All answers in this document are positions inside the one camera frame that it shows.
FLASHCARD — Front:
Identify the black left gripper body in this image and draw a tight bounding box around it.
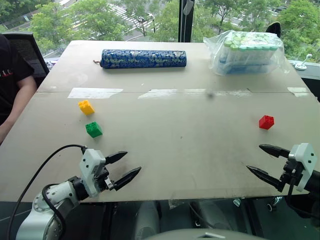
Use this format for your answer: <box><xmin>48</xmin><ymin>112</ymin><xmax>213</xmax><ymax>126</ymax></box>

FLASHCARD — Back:
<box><xmin>94</xmin><ymin>164</ymin><xmax>117</xmax><ymax>194</ymax></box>

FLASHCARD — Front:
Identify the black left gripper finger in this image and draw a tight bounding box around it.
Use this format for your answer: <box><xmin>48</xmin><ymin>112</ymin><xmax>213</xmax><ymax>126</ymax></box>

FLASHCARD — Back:
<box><xmin>104</xmin><ymin>150</ymin><xmax>129</xmax><ymax>166</ymax></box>
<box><xmin>113</xmin><ymin>166</ymin><xmax>143</xmax><ymax>192</ymax></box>

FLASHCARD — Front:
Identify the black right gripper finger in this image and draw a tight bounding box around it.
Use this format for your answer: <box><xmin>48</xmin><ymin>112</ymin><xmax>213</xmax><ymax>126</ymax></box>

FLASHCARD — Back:
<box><xmin>245</xmin><ymin>164</ymin><xmax>286</xmax><ymax>193</ymax></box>
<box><xmin>258</xmin><ymin>143</ymin><xmax>291</xmax><ymax>159</ymax></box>

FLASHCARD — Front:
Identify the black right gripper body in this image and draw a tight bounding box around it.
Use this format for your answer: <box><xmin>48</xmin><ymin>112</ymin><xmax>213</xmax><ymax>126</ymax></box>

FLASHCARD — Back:
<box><xmin>279</xmin><ymin>157</ymin><xmax>305</xmax><ymax>187</ymax></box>

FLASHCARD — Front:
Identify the metal table clamp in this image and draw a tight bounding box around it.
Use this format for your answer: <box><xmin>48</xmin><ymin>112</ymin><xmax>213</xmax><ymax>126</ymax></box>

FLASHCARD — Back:
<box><xmin>265</xmin><ymin>196</ymin><xmax>285</xmax><ymax>212</ymax></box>

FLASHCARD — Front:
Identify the red toy brick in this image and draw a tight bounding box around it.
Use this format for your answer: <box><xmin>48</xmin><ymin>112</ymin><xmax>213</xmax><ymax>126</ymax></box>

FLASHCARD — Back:
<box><xmin>258</xmin><ymin>115</ymin><xmax>275</xmax><ymax>131</ymax></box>

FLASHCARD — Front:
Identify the green toy brick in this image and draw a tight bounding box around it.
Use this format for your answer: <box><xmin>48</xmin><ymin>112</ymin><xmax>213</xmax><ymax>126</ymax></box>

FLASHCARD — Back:
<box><xmin>85</xmin><ymin>121</ymin><xmax>104</xmax><ymax>139</ymax></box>

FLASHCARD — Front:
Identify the dark rounded shape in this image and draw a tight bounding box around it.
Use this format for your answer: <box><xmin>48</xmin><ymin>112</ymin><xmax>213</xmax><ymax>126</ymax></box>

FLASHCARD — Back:
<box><xmin>134</xmin><ymin>200</ymin><xmax>161</xmax><ymax>240</ymax></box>
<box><xmin>193</xmin><ymin>200</ymin><xmax>232</xmax><ymax>232</ymax></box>

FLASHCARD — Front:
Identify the yellow toy brick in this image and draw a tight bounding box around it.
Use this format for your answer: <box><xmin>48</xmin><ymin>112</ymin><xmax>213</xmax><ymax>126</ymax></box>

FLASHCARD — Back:
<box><xmin>77</xmin><ymin>99</ymin><xmax>96</xmax><ymax>116</ymax></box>

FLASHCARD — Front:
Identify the grey rounded robot torso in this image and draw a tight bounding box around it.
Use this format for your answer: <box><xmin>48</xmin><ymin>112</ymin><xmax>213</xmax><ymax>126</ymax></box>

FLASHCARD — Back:
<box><xmin>148</xmin><ymin>228</ymin><xmax>267</xmax><ymax>240</ymax></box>

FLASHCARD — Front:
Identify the small white desk stand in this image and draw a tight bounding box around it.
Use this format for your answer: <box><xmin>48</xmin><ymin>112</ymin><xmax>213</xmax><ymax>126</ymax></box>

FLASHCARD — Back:
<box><xmin>293</xmin><ymin>53</ymin><xmax>314</xmax><ymax>71</ymax></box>

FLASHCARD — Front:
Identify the clear plastic bag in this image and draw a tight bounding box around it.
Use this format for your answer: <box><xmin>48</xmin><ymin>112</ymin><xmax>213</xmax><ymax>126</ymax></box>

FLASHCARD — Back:
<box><xmin>202</xmin><ymin>29</ymin><xmax>291</xmax><ymax>77</ymax></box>

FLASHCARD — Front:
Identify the blue patterned fabric roll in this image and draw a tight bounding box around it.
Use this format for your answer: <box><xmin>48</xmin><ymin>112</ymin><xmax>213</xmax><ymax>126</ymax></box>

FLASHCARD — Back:
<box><xmin>93</xmin><ymin>48</ymin><xmax>188</xmax><ymax>69</ymax></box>

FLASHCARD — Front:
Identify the green lidded plastic container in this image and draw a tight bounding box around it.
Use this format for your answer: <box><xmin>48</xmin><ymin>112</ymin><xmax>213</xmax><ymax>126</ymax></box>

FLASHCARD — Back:
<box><xmin>219</xmin><ymin>31</ymin><xmax>284</xmax><ymax>75</ymax></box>

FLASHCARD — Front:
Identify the black chair headrest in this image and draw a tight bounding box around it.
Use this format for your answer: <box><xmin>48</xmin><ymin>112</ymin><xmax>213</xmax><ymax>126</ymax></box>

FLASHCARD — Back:
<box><xmin>265</xmin><ymin>21</ymin><xmax>282</xmax><ymax>39</ymax></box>

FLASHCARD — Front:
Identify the person in black shirt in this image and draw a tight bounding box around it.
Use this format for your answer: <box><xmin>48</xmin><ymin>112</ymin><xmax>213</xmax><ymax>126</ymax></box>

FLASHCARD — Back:
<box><xmin>0</xmin><ymin>33</ymin><xmax>38</xmax><ymax>146</ymax></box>

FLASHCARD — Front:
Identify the black mesh office chair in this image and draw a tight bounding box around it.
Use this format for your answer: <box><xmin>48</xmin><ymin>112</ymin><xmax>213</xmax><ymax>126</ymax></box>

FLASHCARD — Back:
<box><xmin>1</xmin><ymin>31</ymin><xmax>51</xmax><ymax>87</ymax></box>

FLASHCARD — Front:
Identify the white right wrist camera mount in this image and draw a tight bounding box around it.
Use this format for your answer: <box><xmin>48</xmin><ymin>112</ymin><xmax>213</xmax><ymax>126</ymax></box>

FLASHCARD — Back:
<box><xmin>288</xmin><ymin>142</ymin><xmax>318</xmax><ymax>193</ymax></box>

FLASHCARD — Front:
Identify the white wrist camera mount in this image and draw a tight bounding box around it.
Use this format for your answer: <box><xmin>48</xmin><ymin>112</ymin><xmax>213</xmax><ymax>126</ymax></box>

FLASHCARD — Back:
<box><xmin>79</xmin><ymin>148</ymin><xmax>107</xmax><ymax>197</ymax></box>
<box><xmin>288</xmin><ymin>142</ymin><xmax>318</xmax><ymax>193</ymax></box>

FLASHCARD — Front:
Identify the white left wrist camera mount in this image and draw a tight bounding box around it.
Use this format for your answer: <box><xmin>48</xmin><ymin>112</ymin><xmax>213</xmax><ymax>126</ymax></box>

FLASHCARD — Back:
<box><xmin>79</xmin><ymin>148</ymin><xmax>107</xmax><ymax>197</ymax></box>

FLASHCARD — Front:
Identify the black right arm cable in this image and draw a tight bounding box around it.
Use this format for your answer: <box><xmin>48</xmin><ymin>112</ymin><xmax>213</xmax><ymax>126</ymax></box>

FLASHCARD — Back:
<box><xmin>285</xmin><ymin>168</ymin><xmax>320</xmax><ymax>220</ymax></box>

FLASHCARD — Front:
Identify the black window frame post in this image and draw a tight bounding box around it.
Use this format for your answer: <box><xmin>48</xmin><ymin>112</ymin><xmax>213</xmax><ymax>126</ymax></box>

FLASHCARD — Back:
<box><xmin>178</xmin><ymin>0</ymin><xmax>197</xmax><ymax>44</ymax></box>

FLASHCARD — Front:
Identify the white blind cord pull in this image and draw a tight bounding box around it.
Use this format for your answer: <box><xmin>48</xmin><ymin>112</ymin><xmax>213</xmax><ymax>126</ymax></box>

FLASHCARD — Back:
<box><xmin>183</xmin><ymin>0</ymin><xmax>195</xmax><ymax>16</ymax></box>

